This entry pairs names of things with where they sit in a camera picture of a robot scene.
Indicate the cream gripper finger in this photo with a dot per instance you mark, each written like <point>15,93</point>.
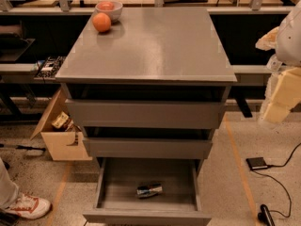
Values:
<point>286,95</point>
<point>268,41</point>

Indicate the blue silver redbull can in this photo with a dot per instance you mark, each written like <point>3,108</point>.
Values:
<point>148,191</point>

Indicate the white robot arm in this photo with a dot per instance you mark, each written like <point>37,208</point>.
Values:
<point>287,53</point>

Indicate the grey drawer cabinet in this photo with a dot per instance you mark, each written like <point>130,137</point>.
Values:
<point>157,37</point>

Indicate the grey top drawer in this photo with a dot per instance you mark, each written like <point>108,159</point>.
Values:
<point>146,114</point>

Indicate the grey bottom drawer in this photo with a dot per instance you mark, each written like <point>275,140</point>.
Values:
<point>117,203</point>

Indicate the long grey workbench shelf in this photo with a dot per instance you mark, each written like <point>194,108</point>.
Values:
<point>215,73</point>

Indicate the black foot pedal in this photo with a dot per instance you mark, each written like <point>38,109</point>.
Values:
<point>256,163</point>

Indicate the black handheld device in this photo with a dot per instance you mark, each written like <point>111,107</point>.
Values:
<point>265,216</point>

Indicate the white bowl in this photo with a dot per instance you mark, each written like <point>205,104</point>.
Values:
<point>113,14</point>

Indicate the red fruit in bowl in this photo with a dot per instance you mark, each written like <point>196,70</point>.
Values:
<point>106,6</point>

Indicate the orange fruit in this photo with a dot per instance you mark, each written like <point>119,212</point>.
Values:
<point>101,22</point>

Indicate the patterned notebook on shelf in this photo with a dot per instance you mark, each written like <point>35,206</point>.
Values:
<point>49,67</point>

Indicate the snack package in box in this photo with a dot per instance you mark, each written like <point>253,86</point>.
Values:
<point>61,120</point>

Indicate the open cardboard box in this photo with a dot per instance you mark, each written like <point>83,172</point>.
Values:
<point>62,144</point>

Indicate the black stick on floor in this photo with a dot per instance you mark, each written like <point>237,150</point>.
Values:
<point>22,147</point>

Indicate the white red sneaker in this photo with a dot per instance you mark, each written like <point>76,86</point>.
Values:
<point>29,207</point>

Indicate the light trouser leg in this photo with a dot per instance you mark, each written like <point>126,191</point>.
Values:
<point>9,191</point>

